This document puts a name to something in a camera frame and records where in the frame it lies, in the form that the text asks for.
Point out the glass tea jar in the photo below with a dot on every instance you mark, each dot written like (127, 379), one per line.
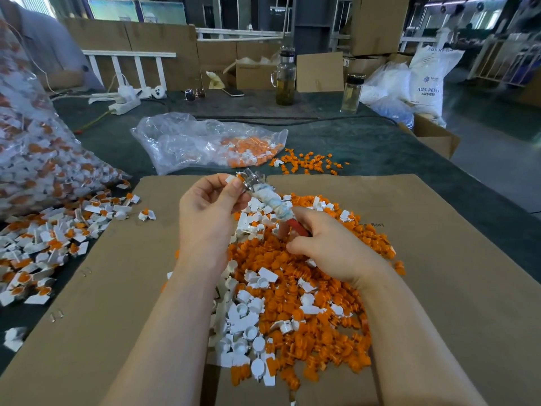
(286, 82)

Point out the clear blue plastic bag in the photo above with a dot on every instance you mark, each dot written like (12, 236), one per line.
(388, 97)

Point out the open brown cardboard box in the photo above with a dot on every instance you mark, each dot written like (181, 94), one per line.
(434, 141)

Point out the glass bottle with black lid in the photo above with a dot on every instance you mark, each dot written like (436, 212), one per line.
(352, 95)

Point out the large clear bag of seals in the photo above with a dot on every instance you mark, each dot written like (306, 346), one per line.
(40, 152)

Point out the dark steel pillar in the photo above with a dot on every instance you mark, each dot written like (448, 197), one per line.
(315, 23)

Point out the orange white plastic piece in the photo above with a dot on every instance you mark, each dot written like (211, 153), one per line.
(230, 178)
(146, 215)

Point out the flat brown cardboard panel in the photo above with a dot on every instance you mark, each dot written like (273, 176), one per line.
(320, 72)

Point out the brown cardboard sheet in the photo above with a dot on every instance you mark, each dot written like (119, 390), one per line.
(97, 287)
(473, 275)

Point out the tall brown cardboard box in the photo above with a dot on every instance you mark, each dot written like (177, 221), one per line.
(380, 23)

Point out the person's left hand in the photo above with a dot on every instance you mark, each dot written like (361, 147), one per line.
(207, 232)

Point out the white metal rack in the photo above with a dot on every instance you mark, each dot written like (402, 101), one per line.
(505, 61)

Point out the small clear plastic bag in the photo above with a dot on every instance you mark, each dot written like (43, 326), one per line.
(177, 141)

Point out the row of upright cardboard sheets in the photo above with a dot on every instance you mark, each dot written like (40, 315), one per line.
(183, 44)

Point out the pile of orange and white parts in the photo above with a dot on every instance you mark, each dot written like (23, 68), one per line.
(292, 325)

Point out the black phone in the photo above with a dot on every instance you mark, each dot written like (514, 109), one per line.
(234, 93)

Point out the pile of assembled white-orange parts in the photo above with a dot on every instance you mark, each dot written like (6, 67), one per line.
(49, 242)

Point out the open cardboard box with paper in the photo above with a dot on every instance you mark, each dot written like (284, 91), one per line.
(255, 77)

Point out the person's left forearm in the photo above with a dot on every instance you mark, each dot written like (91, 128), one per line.
(169, 346)

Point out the white woven sack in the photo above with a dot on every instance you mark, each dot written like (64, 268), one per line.
(436, 77)

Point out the person's right hand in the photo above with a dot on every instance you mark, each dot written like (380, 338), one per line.
(342, 247)

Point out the white power strip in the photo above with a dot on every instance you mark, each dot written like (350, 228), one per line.
(125, 103)

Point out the scatter of orange offcuts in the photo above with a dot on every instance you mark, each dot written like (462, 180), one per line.
(308, 161)

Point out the person's right forearm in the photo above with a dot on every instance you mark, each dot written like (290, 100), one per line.
(423, 351)

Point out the white railing frame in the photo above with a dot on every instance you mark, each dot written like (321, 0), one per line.
(129, 55)

